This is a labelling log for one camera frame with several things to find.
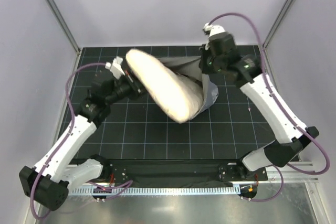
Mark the grey fabric pillowcase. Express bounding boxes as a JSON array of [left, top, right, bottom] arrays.
[[159, 56, 219, 123]]

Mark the cream white pillow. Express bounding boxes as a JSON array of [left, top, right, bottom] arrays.
[[125, 49, 203, 123]]

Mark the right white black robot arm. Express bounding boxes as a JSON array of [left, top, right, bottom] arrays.
[[199, 31, 319, 180]]

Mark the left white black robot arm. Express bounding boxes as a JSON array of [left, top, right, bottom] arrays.
[[19, 69, 145, 211]]

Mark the black gridded cutting mat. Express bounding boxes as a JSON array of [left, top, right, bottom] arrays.
[[48, 45, 300, 161]]

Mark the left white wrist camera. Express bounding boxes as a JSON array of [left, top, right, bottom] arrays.
[[105, 56, 125, 80]]

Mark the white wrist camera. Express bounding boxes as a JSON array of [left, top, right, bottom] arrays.
[[105, 56, 125, 80], [203, 23, 225, 38]]

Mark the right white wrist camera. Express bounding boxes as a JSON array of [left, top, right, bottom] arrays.
[[203, 23, 225, 38]]

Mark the right aluminium frame post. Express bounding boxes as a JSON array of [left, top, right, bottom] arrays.
[[262, 0, 295, 50]]

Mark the aluminium frame post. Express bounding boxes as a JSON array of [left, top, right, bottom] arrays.
[[45, 0, 81, 54], [262, 0, 295, 50]]

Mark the slotted grey cable duct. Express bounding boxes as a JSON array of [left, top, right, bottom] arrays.
[[69, 185, 240, 197]]

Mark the aluminium front rail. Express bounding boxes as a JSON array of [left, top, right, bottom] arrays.
[[266, 162, 319, 184]]

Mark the left aluminium frame post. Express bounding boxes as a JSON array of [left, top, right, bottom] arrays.
[[45, 0, 81, 54]]

